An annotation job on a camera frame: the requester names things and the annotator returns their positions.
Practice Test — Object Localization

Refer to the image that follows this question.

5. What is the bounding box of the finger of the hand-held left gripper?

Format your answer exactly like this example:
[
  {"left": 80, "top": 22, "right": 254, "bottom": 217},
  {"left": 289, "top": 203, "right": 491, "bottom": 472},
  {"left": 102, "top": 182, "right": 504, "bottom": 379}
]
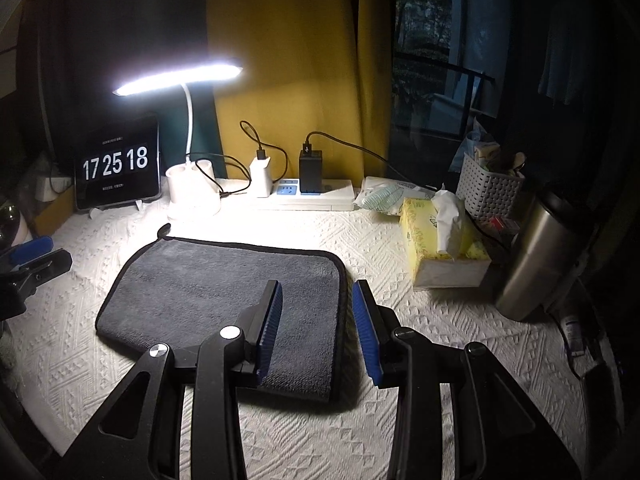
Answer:
[{"left": 0, "top": 236, "right": 74, "bottom": 317}]

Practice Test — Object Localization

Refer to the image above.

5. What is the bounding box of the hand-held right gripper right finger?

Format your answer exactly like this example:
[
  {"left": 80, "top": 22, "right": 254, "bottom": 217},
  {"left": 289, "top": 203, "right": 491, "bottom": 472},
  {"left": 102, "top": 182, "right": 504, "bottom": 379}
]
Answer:
[{"left": 352, "top": 279, "right": 583, "bottom": 480}]

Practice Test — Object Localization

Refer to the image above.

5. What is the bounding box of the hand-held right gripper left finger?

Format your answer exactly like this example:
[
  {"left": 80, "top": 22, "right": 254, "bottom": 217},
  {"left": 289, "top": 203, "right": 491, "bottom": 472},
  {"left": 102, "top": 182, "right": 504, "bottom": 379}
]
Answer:
[{"left": 59, "top": 280, "right": 284, "bottom": 480}]

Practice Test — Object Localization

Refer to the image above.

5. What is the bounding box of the grey microfibre towel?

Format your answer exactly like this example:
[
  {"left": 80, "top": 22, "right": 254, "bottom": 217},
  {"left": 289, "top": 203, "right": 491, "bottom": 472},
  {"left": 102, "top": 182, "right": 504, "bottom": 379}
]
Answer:
[{"left": 95, "top": 224, "right": 350, "bottom": 403}]

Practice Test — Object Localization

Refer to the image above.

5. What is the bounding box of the white textured tablecloth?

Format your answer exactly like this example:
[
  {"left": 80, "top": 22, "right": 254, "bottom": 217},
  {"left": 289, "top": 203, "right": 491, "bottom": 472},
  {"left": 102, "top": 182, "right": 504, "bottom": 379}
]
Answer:
[{"left": 9, "top": 195, "right": 591, "bottom": 480}]

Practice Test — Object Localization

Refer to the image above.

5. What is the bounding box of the yellow tissue box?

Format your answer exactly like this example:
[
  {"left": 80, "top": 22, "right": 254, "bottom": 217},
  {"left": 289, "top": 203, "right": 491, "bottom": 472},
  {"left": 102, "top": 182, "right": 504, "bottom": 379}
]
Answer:
[{"left": 399, "top": 190, "right": 493, "bottom": 290}]

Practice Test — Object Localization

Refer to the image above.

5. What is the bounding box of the tablet showing clock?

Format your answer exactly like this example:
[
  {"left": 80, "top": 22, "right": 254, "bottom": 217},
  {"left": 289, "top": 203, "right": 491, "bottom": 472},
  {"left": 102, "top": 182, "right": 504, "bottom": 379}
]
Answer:
[{"left": 74, "top": 113, "right": 162, "bottom": 212}]

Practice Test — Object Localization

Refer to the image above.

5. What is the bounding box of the white power strip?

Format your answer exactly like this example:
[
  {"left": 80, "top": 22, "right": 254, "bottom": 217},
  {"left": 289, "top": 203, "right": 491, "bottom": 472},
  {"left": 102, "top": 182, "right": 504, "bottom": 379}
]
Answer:
[{"left": 257, "top": 178, "right": 356, "bottom": 212}]

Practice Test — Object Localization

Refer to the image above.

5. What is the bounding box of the wet wipes packet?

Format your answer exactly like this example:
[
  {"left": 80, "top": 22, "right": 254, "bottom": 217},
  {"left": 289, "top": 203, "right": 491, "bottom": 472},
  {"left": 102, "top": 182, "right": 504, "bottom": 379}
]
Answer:
[{"left": 353, "top": 176, "right": 437, "bottom": 211}]

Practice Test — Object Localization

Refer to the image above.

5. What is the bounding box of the white charger plug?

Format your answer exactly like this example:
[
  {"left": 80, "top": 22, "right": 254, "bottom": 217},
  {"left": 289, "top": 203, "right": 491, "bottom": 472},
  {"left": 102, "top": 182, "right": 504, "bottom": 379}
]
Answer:
[{"left": 249, "top": 156, "right": 272, "bottom": 198}]

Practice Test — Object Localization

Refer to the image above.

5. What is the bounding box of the black charger plug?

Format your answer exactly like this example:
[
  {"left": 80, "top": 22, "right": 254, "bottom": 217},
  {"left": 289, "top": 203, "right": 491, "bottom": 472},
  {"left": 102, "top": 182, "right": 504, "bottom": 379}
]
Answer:
[{"left": 299, "top": 149, "right": 323, "bottom": 195}]

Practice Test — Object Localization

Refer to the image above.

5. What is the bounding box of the white desk lamp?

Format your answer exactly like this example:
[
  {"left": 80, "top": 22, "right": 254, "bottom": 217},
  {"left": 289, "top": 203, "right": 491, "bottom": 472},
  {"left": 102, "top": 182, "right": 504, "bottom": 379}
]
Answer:
[{"left": 112, "top": 58, "right": 245, "bottom": 221}]

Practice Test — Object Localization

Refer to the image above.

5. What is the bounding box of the stainless steel tumbler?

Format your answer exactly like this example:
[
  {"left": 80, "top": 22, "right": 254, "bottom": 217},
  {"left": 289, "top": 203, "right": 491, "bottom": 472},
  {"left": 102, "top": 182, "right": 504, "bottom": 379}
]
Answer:
[{"left": 495, "top": 189, "right": 594, "bottom": 323}]

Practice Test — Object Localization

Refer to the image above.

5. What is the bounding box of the white plastic basket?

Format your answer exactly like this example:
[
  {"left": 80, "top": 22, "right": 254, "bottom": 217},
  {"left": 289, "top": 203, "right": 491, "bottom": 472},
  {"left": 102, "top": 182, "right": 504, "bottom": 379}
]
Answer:
[{"left": 455, "top": 152, "right": 525, "bottom": 222}]

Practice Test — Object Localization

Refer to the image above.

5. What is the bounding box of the dark green curtain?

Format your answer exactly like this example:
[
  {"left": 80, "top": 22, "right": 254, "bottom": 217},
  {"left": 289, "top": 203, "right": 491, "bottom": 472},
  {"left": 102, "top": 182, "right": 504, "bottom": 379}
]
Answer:
[{"left": 20, "top": 0, "right": 221, "bottom": 181}]

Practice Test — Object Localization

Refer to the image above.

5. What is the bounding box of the yellow curtain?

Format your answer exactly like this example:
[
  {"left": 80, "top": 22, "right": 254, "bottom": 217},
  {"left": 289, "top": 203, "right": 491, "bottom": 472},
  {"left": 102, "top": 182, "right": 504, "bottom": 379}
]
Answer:
[{"left": 206, "top": 0, "right": 399, "bottom": 182}]

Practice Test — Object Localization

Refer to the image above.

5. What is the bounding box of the black charging cable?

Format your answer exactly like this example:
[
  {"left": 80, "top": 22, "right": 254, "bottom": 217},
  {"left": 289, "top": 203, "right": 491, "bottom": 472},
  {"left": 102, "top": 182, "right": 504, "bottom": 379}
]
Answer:
[
  {"left": 216, "top": 120, "right": 289, "bottom": 198},
  {"left": 303, "top": 131, "right": 401, "bottom": 177}
]

